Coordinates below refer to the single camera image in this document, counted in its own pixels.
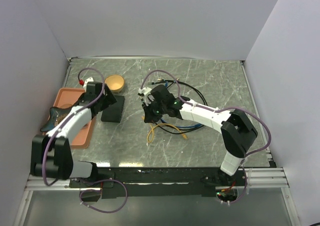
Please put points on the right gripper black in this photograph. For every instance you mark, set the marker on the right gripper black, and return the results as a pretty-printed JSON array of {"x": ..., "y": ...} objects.
[{"x": 149, "y": 116}]

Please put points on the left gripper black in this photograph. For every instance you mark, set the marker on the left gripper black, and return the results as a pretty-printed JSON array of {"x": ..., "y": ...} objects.
[{"x": 108, "y": 100}]

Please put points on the black network switch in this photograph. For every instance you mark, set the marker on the black network switch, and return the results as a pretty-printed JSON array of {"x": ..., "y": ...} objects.
[{"x": 113, "y": 113}]

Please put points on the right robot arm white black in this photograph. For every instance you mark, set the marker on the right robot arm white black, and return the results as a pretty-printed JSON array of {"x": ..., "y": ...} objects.
[{"x": 237, "y": 130}]

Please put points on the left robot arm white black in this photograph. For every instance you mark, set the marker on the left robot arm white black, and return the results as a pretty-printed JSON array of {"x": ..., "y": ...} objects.
[{"x": 51, "y": 155}]

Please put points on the yellow wooden bowl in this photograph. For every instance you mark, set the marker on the yellow wooden bowl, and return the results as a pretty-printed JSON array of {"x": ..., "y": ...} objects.
[{"x": 115, "y": 83}]

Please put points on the pink plastic tray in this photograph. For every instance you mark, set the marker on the pink plastic tray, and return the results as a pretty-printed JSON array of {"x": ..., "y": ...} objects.
[{"x": 65, "y": 98}]

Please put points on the dark blue star dish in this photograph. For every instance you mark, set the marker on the dark blue star dish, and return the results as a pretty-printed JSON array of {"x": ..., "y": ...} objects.
[{"x": 56, "y": 115}]

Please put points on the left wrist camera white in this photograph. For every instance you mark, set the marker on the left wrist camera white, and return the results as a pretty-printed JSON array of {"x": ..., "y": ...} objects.
[{"x": 84, "y": 83}]

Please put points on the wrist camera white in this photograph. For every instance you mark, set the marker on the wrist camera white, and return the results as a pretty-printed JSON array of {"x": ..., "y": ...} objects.
[
  {"x": 84, "y": 83},
  {"x": 143, "y": 93}
]

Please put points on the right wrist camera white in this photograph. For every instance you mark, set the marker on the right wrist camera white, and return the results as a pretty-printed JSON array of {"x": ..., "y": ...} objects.
[{"x": 143, "y": 93}]

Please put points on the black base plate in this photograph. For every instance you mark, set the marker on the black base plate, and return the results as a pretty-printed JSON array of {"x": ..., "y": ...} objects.
[{"x": 152, "y": 182}]

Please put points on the aluminium frame rail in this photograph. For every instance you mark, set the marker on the aluminium frame rail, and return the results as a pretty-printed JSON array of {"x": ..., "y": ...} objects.
[{"x": 266, "y": 178}]

